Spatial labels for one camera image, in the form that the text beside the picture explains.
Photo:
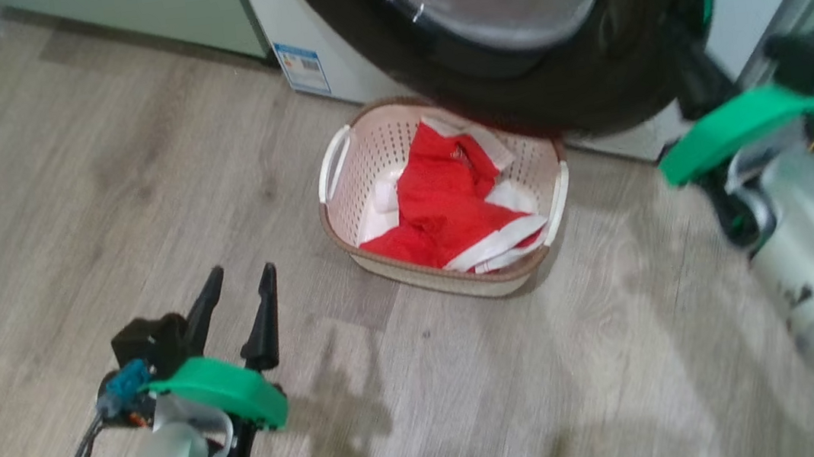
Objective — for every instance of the blue white energy label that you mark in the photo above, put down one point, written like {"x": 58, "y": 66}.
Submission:
{"x": 302, "y": 68}

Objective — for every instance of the cream perforated laundry basket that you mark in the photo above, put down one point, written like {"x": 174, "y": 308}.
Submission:
{"x": 367, "y": 149}

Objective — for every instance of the red and white garment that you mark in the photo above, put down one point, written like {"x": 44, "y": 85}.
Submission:
{"x": 443, "y": 209}

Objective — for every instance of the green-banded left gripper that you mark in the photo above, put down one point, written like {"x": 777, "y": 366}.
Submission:
{"x": 222, "y": 391}

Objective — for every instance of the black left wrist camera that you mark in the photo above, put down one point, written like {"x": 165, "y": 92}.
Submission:
{"x": 152, "y": 342}

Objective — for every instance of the black washing machine door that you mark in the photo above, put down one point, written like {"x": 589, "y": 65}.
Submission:
{"x": 591, "y": 92}

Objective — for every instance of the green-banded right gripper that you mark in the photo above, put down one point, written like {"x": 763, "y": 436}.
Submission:
{"x": 740, "y": 129}

